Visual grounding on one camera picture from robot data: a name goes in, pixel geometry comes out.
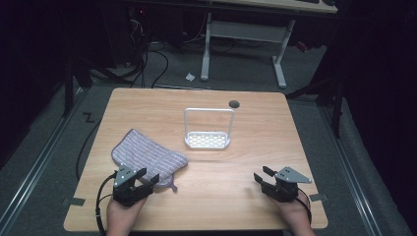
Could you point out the metal floor rail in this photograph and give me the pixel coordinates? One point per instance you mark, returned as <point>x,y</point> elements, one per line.
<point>36,168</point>
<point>352,173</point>

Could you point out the grey tape strip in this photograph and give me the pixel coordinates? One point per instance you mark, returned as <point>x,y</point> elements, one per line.
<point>74,201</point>
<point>318,197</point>

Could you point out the black metal stand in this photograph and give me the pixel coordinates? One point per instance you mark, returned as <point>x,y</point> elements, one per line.
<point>68,88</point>
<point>337,105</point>

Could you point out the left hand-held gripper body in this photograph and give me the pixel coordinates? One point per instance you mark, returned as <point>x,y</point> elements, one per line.
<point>126,191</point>

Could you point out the white-legged wooden desk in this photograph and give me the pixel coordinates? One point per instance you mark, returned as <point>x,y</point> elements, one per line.
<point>246,31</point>

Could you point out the white paper scrap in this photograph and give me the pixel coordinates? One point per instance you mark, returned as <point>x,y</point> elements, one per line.
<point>190,77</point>

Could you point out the person's left hand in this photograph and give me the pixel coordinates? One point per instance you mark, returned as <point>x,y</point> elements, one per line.
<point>121,218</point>

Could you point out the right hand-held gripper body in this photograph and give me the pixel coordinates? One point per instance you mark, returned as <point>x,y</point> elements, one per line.
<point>283,190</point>

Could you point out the black round table grommet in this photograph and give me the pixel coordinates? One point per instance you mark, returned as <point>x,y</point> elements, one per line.
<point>234,104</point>

